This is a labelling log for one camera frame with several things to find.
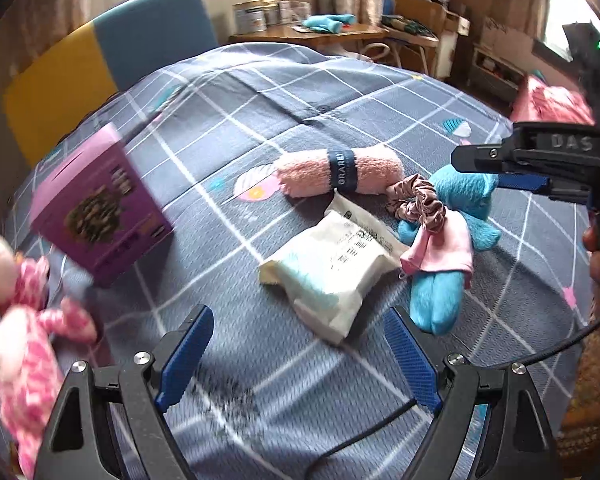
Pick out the white wet wipes pack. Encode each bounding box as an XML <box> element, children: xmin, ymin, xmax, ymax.
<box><xmin>259</xmin><ymin>193</ymin><xmax>407</xmax><ymax>346</ymax></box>

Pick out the purple cardboard box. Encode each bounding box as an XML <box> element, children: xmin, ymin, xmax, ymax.
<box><xmin>30</xmin><ymin>122</ymin><xmax>173</xmax><ymax>286</ymax></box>

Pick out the pink bedding pile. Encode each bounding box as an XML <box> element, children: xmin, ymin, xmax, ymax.
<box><xmin>509</xmin><ymin>75</ymin><xmax>594</xmax><ymax>126</ymax></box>

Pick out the blue plush toy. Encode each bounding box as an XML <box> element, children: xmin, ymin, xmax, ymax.
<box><xmin>387</xmin><ymin>165</ymin><xmax>501</xmax><ymax>335</ymax></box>

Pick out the pink cloth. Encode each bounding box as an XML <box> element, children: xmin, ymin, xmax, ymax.
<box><xmin>400</xmin><ymin>209</ymin><xmax>474</xmax><ymax>289</ymax></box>

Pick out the grey checked bed quilt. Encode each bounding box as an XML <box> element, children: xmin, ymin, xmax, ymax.
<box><xmin>0</xmin><ymin>44</ymin><xmax>591</xmax><ymax>479</ymax></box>

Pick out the mauve satin scrunchie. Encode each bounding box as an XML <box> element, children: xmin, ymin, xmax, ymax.
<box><xmin>386</xmin><ymin>174</ymin><xmax>446</xmax><ymax>233</ymax></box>

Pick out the large pink giraffe plush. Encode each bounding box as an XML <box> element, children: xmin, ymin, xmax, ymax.
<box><xmin>0</xmin><ymin>297</ymin><xmax>97</xmax><ymax>479</ymax></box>

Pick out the pink rolled towel with band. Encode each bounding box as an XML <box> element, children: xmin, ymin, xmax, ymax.
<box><xmin>274</xmin><ymin>144</ymin><xmax>405</xmax><ymax>198</ymax></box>

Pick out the small pink giraffe plush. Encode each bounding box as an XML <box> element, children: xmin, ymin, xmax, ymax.
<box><xmin>0</xmin><ymin>235</ymin><xmax>50</xmax><ymax>316</ymax></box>

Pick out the teal plush on desk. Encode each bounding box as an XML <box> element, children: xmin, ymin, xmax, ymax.
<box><xmin>302</xmin><ymin>14</ymin><xmax>358</xmax><ymax>34</ymax></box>

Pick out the wooden desk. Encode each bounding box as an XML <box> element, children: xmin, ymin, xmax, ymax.
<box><xmin>228</xmin><ymin>24</ymin><xmax>386</xmax><ymax>50</ymax></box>

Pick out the yellow blue grey headboard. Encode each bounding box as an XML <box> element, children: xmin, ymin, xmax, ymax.
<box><xmin>0</xmin><ymin>0</ymin><xmax>218</xmax><ymax>168</ymax></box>

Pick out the metal tin can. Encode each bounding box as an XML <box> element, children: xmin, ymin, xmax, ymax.
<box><xmin>233</xmin><ymin>0</ymin><xmax>266</xmax><ymax>35</ymax></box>

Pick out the black cable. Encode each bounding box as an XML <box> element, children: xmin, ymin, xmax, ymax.
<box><xmin>304</xmin><ymin>303</ymin><xmax>600</xmax><ymax>480</ymax></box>

